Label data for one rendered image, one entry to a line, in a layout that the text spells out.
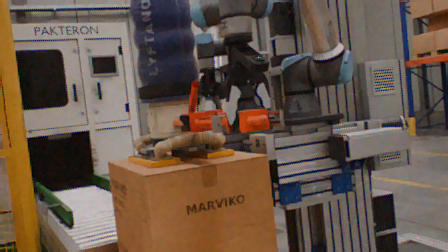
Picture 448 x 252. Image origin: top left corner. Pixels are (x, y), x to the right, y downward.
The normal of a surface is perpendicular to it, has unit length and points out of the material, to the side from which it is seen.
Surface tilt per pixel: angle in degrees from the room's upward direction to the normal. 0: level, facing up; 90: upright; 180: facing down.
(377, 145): 90
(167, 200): 90
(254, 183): 90
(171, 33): 69
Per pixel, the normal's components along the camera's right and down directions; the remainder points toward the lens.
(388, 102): 0.38, 0.00
